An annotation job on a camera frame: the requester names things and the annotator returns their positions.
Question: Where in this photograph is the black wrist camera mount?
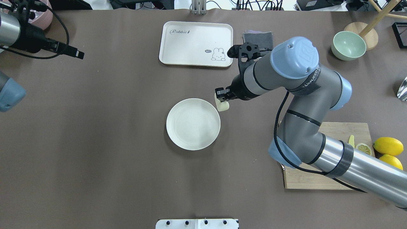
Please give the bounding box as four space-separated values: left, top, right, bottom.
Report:
227 42 273 76

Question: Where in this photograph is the whole lemon far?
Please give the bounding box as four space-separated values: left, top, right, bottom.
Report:
373 137 404 156

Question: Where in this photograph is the whole lemon near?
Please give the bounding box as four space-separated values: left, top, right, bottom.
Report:
379 155 403 170

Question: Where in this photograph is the yellow plastic knife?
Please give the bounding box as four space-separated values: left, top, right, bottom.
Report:
348 135 355 148

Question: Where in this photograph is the wooden cutting board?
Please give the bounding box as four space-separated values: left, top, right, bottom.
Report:
279 122 372 190

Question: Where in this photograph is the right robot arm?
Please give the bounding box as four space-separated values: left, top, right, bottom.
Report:
215 37 407 210

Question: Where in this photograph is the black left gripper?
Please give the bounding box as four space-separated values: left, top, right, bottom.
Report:
19 22 85 59

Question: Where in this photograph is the wooden mug tree stand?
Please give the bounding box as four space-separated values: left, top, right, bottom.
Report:
344 0 406 51

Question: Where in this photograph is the steel scoop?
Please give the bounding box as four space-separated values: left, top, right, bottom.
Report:
396 77 407 101

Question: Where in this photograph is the beige plate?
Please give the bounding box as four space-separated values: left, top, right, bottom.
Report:
166 98 221 151

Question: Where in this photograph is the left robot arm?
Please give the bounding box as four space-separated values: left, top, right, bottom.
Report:
0 12 85 113

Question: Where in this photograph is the pink bowl of ice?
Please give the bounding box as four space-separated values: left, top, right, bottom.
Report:
29 8 53 31

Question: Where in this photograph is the black tray frame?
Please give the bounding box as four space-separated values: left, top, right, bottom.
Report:
391 22 407 49

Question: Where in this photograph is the whole lemon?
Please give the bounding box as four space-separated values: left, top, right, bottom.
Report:
379 155 403 170
373 137 404 156

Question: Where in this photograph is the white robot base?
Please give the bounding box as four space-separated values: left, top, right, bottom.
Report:
155 218 240 229

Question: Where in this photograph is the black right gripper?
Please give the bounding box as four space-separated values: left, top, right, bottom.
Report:
215 75 255 102

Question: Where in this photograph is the folded grey cloth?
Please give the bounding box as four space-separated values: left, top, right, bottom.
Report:
242 30 274 49

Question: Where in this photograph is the cream rabbit tray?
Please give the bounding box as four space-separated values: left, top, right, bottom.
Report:
159 21 233 68

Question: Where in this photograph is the green bowl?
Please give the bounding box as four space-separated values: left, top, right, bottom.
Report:
330 31 367 61

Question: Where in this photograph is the upper lemon half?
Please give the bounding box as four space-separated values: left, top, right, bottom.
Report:
355 142 375 156

